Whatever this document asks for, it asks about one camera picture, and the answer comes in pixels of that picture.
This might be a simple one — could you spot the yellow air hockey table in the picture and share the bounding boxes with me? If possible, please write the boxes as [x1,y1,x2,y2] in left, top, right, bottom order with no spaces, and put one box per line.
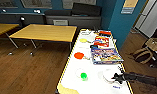
[55,28,135,94]

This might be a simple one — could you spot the brown backpack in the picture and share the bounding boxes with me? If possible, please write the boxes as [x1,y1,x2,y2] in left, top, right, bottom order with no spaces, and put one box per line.
[128,37,157,67]

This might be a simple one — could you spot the small blue game piece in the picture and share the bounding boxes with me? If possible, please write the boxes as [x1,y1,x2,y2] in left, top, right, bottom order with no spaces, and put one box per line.
[89,44,100,50]

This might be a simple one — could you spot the orange plastic bowl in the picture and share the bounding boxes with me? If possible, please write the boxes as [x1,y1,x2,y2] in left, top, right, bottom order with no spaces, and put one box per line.
[73,51,86,61]

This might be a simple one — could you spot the red and black game box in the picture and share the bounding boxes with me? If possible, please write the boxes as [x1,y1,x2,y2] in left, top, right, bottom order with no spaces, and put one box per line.
[97,29,113,37]

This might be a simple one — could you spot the yellow plastic bowl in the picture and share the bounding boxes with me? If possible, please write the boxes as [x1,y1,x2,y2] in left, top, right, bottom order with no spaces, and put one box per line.
[78,37,89,44]

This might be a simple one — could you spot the grey bench vent panel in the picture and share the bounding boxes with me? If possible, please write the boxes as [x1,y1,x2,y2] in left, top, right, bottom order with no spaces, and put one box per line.
[52,19,69,27]

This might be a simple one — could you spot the interior glass window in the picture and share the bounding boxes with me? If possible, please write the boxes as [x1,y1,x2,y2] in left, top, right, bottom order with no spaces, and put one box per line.
[0,0,19,9]
[20,0,54,10]
[61,0,98,11]

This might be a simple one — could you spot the long wooden table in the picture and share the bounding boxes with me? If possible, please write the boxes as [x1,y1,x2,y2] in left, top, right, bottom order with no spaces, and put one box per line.
[0,22,21,45]
[8,23,78,52]

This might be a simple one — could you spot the dark wall bench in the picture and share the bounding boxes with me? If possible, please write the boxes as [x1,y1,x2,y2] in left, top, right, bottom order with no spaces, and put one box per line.
[0,2,104,32]

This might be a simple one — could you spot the yellow wall sign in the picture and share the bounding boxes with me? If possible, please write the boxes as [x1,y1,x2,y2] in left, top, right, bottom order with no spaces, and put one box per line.
[120,0,140,15]

